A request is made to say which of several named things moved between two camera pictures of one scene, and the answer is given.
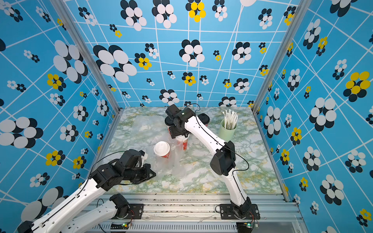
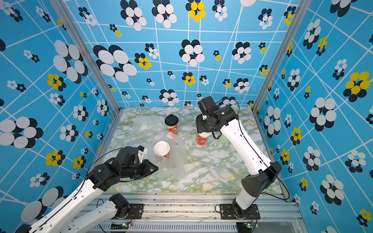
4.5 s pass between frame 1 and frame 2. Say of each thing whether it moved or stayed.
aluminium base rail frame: stayed
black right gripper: moved
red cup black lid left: stayed
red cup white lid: stayed
